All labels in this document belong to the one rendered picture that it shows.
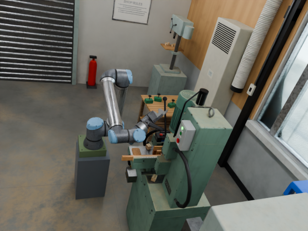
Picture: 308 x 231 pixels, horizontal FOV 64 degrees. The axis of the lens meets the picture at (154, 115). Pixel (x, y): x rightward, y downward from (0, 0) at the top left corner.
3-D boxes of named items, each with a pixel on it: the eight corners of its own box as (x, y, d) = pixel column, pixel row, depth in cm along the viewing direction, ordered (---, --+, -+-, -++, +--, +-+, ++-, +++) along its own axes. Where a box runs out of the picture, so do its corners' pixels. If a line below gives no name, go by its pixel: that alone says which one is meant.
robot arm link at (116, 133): (98, 64, 190) (111, 138, 152) (114, 65, 195) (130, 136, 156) (97, 75, 199) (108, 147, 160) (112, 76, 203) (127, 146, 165)
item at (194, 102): (199, 110, 170) (207, 88, 161) (204, 116, 164) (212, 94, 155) (189, 109, 168) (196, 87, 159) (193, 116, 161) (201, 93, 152)
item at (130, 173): (133, 172, 233) (134, 166, 229) (135, 182, 224) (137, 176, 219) (124, 172, 231) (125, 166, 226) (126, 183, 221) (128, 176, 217)
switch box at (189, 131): (183, 140, 159) (190, 119, 150) (189, 151, 151) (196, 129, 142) (174, 140, 157) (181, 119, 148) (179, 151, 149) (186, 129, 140)
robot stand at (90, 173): (75, 199, 258) (78, 161, 229) (74, 178, 281) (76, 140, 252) (104, 196, 268) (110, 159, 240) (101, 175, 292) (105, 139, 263)
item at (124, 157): (196, 157, 214) (198, 153, 212) (197, 158, 213) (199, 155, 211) (121, 159, 193) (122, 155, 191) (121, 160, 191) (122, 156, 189)
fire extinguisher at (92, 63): (95, 84, 480) (98, 54, 449) (96, 89, 466) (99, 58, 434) (85, 83, 474) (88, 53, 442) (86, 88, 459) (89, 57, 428)
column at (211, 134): (187, 183, 200) (217, 108, 163) (198, 206, 183) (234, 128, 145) (161, 184, 193) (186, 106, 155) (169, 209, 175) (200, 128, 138)
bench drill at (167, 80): (167, 98, 495) (189, 16, 412) (179, 115, 447) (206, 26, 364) (145, 97, 477) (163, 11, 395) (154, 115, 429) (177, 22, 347)
